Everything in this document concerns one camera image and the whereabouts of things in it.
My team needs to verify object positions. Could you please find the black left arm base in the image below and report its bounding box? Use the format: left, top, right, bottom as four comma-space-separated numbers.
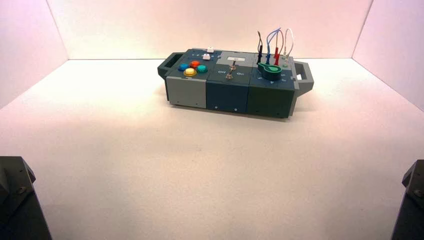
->
0, 156, 53, 240

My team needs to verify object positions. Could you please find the black jumper cable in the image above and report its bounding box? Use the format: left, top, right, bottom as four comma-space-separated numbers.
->
256, 31, 264, 65

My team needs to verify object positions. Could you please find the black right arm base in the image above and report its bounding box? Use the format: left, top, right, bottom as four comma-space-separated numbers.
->
390, 159, 424, 240

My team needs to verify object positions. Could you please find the grey and teal control box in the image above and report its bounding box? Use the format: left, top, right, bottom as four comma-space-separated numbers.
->
156, 48, 315, 119

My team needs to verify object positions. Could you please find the blue jumper cable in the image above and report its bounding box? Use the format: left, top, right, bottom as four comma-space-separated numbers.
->
265, 27, 282, 66

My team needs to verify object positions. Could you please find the red jumper cable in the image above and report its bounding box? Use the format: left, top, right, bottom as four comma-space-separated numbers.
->
273, 29, 285, 66

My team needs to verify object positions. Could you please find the green rotary knob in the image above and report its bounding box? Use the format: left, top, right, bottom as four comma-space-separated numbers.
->
257, 62, 283, 82

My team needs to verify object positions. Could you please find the white jumper cable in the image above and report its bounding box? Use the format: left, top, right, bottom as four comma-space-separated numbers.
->
282, 27, 295, 68

